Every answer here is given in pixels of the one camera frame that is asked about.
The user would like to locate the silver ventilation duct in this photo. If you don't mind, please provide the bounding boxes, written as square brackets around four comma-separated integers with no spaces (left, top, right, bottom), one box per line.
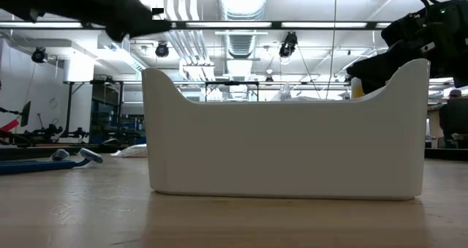
[217,0,270,20]

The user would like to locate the black aluminium table frame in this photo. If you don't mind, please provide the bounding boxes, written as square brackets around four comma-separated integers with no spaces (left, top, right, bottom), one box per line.
[0,144,468,162]

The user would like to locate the dark blue disposable razor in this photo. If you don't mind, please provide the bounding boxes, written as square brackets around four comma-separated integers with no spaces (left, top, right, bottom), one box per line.
[0,148,105,176]
[0,149,71,165]

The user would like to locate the thin hanging cable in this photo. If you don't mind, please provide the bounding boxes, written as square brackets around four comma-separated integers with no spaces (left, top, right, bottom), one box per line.
[328,0,338,83]

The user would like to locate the black background frame stand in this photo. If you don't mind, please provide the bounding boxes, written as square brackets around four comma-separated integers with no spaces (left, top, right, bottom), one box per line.
[64,80,125,139]

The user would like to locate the yellow canister white lid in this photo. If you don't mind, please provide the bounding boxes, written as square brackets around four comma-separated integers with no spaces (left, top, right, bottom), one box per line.
[350,76,366,99]

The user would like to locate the black monitor on arm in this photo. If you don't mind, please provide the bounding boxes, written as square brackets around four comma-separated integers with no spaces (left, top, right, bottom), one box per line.
[20,100,32,128]

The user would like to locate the person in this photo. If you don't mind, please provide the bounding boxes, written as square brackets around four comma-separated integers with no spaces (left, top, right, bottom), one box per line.
[438,89,468,149]

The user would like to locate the red object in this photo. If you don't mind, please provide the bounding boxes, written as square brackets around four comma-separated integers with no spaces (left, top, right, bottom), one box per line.
[0,119,20,132]

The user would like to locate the white plastic bin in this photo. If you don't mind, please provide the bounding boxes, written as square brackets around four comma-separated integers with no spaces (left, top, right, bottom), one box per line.
[141,59,431,200]

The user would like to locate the black overhead light bar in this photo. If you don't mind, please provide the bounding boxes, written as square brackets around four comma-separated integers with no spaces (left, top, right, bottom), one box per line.
[0,20,392,31]

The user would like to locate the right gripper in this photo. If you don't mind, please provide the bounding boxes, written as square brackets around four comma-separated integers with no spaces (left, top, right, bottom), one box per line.
[346,0,468,94]

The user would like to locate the black ceiling spotlight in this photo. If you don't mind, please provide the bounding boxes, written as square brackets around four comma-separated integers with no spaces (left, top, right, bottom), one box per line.
[31,46,48,64]
[154,41,170,59]
[279,31,299,59]

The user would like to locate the blue shelving unit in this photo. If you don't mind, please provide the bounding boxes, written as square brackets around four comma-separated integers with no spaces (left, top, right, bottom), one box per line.
[90,83,147,141]

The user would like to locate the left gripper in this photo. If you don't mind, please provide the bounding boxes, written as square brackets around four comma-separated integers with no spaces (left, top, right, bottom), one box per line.
[39,0,172,42]

